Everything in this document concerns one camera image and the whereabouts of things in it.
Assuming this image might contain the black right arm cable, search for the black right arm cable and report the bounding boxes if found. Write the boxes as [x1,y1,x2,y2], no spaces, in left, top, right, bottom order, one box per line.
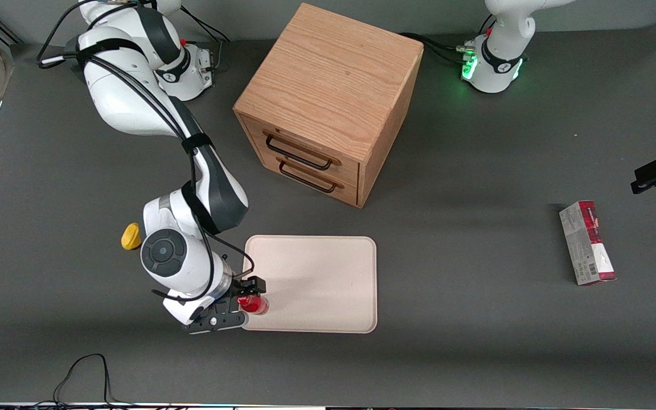
[36,0,256,301]

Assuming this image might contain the black wire drawer handle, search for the black wire drawer handle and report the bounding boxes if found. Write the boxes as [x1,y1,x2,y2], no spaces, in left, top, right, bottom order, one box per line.
[277,158,345,194]
[264,132,342,171]

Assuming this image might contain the beige rectangular tray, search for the beige rectangular tray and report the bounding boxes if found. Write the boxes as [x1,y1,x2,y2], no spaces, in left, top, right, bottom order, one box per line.
[240,235,378,334]

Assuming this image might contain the grey and red carton box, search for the grey and red carton box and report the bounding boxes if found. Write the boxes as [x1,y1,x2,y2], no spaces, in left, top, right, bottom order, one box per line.
[559,200,617,286]

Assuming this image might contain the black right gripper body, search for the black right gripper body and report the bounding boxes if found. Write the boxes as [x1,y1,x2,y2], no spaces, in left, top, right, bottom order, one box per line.
[207,277,250,318]

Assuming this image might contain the red coke bottle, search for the red coke bottle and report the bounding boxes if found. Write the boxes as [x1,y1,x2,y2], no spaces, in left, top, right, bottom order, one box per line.
[237,293,270,315]

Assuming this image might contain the wooden drawer cabinet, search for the wooden drawer cabinet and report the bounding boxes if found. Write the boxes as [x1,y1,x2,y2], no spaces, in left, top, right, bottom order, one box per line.
[233,2,425,209]

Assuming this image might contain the thin black table cable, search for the thin black table cable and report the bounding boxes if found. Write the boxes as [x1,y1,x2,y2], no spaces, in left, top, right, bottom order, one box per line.
[32,353,135,408]

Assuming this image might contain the black left arm base cables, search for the black left arm base cables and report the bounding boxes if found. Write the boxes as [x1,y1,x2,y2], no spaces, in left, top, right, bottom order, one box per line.
[399,14,497,65]

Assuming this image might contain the yellow lemon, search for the yellow lemon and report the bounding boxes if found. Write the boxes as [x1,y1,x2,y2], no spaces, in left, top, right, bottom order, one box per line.
[121,222,142,251]

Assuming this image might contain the black arm base cables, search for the black arm base cables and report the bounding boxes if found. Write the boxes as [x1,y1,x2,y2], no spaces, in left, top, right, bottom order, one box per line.
[399,14,497,65]
[180,6,231,72]

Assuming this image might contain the black right arm base cables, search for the black right arm base cables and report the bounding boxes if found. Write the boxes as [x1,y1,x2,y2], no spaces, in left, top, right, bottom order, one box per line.
[180,6,231,72]

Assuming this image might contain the wooden drawer front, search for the wooden drawer front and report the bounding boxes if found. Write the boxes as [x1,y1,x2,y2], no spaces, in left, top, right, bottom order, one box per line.
[260,155,360,207]
[241,114,362,183]

